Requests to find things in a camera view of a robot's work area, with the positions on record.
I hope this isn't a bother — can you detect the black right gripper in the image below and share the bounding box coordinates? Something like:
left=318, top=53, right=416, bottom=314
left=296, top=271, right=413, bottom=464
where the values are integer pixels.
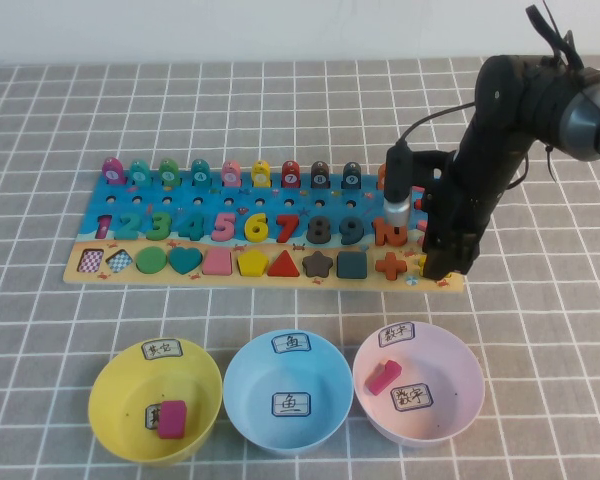
left=420, top=188, right=497, bottom=280

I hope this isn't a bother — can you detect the orange plus sign piece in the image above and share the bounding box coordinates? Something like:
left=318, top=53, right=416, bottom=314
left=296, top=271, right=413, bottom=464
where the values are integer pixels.
left=374, top=251, right=409, bottom=281

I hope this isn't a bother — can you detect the orange number ten piece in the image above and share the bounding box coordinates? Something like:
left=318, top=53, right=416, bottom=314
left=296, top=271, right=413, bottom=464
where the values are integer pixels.
left=372, top=217, right=410, bottom=247

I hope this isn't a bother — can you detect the dark blue square piece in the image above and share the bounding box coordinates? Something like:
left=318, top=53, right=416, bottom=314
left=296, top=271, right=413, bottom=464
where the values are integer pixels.
left=336, top=251, right=369, bottom=280

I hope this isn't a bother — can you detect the dark blue number nine piece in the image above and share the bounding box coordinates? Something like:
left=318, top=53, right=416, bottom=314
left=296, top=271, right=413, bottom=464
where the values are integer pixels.
left=338, top=214, right=367, bottom=246

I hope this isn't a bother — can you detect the pink plastic bowl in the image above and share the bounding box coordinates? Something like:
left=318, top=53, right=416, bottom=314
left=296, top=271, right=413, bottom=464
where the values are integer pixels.
left=351, top=321, right=486, bottom=446

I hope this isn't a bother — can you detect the brown star piece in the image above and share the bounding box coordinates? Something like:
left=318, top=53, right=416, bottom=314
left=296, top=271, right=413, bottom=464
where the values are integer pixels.
left=301, top=250, right=335, bottom=279

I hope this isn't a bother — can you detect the magenta number one piece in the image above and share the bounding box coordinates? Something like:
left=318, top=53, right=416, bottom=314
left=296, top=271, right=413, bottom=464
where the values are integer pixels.
left=364, top=359, right=402, bottom=397

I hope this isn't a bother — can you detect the brown number eight piece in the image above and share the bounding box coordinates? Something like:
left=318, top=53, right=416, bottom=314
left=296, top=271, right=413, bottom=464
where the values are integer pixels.
left=307, top=214, right=335, bottom=245

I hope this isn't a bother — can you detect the red triangle piece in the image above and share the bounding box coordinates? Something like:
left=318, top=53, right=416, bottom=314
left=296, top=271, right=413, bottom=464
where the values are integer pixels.
left=266, top=249, right=302, bottom=279

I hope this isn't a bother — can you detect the red number seven piece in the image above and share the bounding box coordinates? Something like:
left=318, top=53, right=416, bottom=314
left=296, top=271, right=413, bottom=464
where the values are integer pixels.
left=275, top=213, right=304, bottom=245

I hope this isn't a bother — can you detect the colourful wooden puzzle board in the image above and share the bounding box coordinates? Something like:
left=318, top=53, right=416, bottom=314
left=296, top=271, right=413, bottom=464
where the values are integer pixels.
left=62, top=172, right=465, bottom=294

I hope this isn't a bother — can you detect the yellow pentagon piece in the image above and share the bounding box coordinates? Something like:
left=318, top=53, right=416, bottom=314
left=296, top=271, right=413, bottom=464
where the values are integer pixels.
left=237, top=248, right=270, bottom=278

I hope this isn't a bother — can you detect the yellow number six piece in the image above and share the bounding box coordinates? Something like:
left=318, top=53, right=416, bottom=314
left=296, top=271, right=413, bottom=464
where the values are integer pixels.
left=243, top=212, right=271, bottom=244

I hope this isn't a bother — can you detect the pink number five piece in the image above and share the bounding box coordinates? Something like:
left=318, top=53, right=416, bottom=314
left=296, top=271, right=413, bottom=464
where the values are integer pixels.
left=211, top=212, right=240, bottom=243

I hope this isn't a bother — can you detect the pink trapezoid piece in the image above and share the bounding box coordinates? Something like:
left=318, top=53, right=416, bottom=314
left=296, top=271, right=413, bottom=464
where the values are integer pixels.
left=202, top=248, right=235, bottom=276

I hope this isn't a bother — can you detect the blue plastic bowl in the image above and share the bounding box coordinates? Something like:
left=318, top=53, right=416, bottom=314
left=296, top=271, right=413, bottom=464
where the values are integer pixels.
left=222, top=329, right=355, bottom=457

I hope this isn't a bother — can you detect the teal number four piece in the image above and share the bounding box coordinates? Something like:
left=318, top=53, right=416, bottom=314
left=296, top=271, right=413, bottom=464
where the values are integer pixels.
left=178, top=212, right=207, bottom=242

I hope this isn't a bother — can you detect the teal heart piece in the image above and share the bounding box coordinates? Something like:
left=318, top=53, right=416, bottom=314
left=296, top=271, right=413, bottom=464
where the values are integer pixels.
left=168, top=246, right=204, bottom=276

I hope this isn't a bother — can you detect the green number three piece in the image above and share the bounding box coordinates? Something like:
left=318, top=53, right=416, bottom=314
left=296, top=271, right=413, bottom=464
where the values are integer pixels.
left=147, top=211, right=175, bottom=241

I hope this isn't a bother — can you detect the green circle piece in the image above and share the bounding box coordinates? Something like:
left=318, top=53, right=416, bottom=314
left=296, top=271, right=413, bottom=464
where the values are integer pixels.
left=135, top=246, right=169, bottom=275

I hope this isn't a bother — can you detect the magenta rectangle piece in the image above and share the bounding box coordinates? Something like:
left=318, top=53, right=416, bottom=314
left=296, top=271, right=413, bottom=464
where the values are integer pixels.
left=156, top=400, right=189, bottom=441

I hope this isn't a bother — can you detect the teal number two piece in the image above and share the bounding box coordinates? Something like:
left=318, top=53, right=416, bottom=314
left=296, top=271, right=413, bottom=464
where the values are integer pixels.
left=117, top=211, right=144, bottom=240

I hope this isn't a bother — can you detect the yellow plastic bowl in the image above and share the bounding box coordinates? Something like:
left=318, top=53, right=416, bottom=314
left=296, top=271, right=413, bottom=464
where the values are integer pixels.
left=87, top=338, right=224, bottom=468

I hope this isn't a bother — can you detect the dark blue fish marked nine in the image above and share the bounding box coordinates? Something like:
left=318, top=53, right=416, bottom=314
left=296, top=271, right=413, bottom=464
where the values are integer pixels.
left=341, top=160, right=364, bottom=190

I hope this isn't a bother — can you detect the brown fish marked eight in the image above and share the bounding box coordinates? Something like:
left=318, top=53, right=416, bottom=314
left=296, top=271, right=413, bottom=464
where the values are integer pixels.
left=310, top=160, right=333, bottom=189

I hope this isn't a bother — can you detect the red fish marked seven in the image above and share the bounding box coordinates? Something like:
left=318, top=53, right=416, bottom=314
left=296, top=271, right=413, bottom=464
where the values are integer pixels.
left=280, top=159, right=303, bottom=188

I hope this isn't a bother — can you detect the yellow fish marked six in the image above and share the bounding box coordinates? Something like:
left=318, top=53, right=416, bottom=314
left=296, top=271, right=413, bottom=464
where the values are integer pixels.
left=251, top=159, right=273, bottom=188

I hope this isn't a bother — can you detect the pink fish marked five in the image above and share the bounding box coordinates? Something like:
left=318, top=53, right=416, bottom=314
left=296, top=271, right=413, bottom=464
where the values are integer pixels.
left=220, top=159, right=243, bottom=187

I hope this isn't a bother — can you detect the teal fish marked four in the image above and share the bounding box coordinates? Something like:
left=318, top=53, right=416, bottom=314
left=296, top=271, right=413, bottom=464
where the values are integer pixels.
left=189, top=158, right=212, bottom=187

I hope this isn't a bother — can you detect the green fish marked three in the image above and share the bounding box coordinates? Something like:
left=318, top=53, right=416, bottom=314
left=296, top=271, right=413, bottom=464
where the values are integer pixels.
left=158, top=157, right=181, bottom=190

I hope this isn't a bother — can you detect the teal fish marked two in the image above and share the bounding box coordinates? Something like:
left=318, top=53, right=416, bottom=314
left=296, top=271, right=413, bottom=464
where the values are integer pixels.
left=128, top=158, right=152, bottom=187

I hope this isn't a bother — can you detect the purple number one peg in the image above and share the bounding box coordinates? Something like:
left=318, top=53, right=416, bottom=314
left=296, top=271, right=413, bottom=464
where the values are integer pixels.
left=102, top=157, right=126, bottom=185

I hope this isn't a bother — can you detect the grey checked tablecloth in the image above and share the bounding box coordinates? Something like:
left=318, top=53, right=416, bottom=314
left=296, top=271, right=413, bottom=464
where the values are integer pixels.
left=0, top=54, right=600, bottom=480

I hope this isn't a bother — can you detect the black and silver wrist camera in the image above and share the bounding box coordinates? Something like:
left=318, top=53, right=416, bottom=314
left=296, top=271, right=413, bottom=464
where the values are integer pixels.
left=383, top=142, right=412, bottom=229

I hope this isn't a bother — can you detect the thin black camera cable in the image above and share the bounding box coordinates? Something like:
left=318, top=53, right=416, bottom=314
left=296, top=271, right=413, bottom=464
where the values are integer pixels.
left=394, top=99, right=479, bottom=151

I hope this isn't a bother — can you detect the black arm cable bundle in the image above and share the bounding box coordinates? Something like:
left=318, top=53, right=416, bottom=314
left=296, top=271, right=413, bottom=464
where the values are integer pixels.
left=524, top=0, right=589, bottom=71

